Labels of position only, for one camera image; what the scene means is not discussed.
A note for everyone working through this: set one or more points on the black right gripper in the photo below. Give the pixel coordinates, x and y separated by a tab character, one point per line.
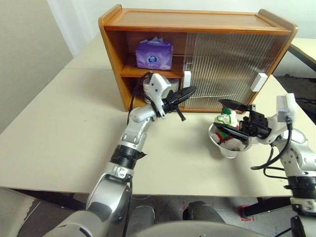
256	126

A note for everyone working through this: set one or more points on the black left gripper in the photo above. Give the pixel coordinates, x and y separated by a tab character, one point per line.
170	103

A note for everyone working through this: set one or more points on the white plush toy dog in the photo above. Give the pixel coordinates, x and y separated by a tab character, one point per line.
228	118

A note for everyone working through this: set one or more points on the metal bowl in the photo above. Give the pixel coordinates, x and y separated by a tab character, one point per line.
228	151

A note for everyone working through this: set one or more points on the ribbed clear sliding door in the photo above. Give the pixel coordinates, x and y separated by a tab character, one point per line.
247	56
205	74

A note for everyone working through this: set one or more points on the purple tissue pack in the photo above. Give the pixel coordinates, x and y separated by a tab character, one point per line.
153	54

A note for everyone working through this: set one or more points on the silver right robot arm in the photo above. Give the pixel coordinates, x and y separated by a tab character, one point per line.
296	153

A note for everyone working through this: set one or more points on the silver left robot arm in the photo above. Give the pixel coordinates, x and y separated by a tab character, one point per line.
133	133

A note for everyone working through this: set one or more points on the wooden cabinet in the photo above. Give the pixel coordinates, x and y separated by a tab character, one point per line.
172	19

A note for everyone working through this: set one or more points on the grey rounded robot leg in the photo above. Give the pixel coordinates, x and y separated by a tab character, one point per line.
200	213
143	219

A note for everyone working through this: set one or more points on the beige side table black legs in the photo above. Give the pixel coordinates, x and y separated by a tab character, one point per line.
306	47

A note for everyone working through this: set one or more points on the grey robot torso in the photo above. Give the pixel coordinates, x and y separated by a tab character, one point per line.
209	230

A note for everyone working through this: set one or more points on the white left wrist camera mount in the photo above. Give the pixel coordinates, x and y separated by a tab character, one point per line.
158	86

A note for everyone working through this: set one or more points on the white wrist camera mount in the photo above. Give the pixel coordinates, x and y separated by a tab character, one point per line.
290	103
158	86

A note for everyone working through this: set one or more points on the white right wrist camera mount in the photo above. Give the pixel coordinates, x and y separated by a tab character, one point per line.
290	103

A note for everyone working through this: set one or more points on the black main table frame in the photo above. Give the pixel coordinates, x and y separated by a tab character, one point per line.
49	198

